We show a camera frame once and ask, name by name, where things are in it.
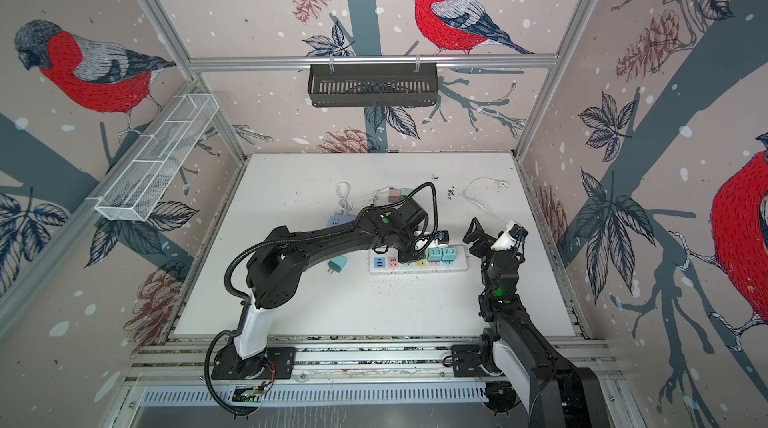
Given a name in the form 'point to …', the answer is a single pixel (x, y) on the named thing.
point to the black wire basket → (373, 85)
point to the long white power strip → (386, 262)
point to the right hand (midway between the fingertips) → (485, 227)
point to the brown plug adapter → (394, 195)
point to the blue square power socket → (339, 219)
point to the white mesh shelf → (158, 158)
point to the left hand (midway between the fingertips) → (424, 250)
